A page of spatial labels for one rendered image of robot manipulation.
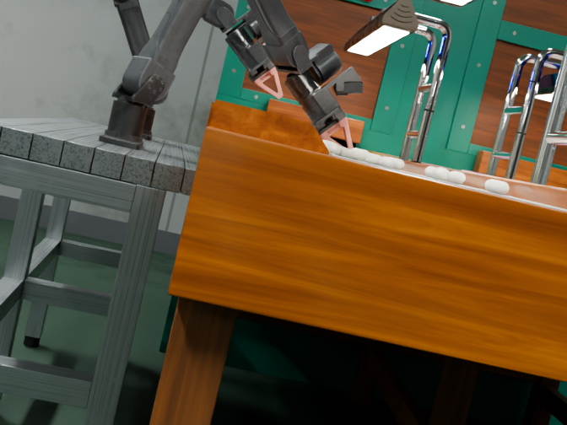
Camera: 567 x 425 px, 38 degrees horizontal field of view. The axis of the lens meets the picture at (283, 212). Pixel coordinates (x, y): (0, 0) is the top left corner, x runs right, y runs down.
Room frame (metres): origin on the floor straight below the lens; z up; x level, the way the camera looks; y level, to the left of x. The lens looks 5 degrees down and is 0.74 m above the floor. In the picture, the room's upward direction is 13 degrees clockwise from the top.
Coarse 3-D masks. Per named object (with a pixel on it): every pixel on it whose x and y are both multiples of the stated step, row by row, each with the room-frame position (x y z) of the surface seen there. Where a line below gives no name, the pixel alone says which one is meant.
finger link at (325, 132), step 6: (342, 120) 1.74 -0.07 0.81; (330, 126) 1.74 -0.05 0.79; (336, 126) 1.75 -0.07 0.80; (342, 126) 1.75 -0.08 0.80; (318, 132) 1.74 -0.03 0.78; (324, 132) 1.74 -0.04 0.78; (330, 132) 1.75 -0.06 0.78; (348, 132) 1.76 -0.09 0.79; (324, 138) 1.74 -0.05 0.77; (330, 138) 1.75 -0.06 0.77; (348, 138) 1.76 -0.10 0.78; (348, 144) 1.76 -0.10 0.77
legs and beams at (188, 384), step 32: (192, 320) 0.81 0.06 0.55; (224, 320) 0.81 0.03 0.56; (256, 320) 2.50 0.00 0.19; (192, 352) 0.81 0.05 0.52; (224, 352) 0.81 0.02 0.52; (416, 352) 2.54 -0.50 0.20; (160, 384) 0.80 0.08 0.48; (192, 384) 0.81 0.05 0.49; (384, 384) 2.24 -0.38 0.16; (448, 384) 1.70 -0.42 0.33; (544, 384) 2.57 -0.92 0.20; (160, 416) 0.80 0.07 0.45; (192, 416) 0.81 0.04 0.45; (416, 416) 1.91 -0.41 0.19; (448, 416) 1.70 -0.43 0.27; (544, 416) 2.57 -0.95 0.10
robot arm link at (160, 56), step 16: (176, 0) 1.54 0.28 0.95; (192, 0) 1.54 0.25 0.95; (208, 0) 1.56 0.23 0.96; (176, 16) 1.52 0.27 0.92; (192, 16) 1.54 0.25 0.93; (160, 32) 1.52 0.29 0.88; (176, 32) 1.53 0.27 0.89; (192, 32) 1.55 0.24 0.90; (144, 48) 1.53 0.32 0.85; (160, 48) 1.51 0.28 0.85; (176, 48) 1.53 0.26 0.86; (128, 64) 1.54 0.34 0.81; (144, 64) 1.50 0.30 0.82; (160, 64) 1.51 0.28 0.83; (176, 64) 1.53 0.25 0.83; (128, 80) 1.52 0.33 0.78; (144, 80) 1.49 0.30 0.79; (160, 96) 1.52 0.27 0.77
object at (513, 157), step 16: (544, 64) 2.24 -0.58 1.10; (560, 64) 2.24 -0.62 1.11; (512, 80) 2.23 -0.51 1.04; (512, 96) 2.23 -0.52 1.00; (528, 96) 2.08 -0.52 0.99; (512, 112) 2.17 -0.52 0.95; (528, 112) 2.07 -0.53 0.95; (496, 144) 2.23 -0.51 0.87; (496, 160) 2.23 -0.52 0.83; (512, 160) 2.08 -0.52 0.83; (512, 176) 2.07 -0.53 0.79
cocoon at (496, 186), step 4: (488, 180) 1.16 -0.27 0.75; (492, 180) 1.16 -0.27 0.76; (496, 180) 1.16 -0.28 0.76; (488, 184) 1.15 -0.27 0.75; (492, 184) 1.15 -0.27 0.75; (496, 184) 1.15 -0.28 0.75; (500, 184) 1.15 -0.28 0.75; (504, 184) 1.15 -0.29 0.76; (488, 188) 1.16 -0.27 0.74; (492, 188) 1.15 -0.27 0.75; (496, 188) 1.15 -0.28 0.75; (500, 188) 1.15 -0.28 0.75; (504, 188) 1.15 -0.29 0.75; (508, 188) 1.15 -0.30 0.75; (496, 192) 1.16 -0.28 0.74; (500, 192) 1.15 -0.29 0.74; (504, 192) 1.15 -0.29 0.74
